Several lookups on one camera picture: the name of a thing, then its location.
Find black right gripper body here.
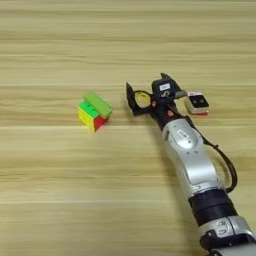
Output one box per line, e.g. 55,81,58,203
149,97,188,132

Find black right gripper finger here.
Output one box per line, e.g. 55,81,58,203
125,81,154,117
160,72,188,99

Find black tape roll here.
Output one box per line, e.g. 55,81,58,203
132,89,155,110

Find red and white card box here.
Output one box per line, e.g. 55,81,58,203
186,91,210,117

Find green rectangular block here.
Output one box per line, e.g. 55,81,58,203
83,92,113,119

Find multicolour Rubik's cube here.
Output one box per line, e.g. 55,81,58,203
77,99,110,133

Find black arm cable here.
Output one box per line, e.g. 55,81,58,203
184,115,239,194

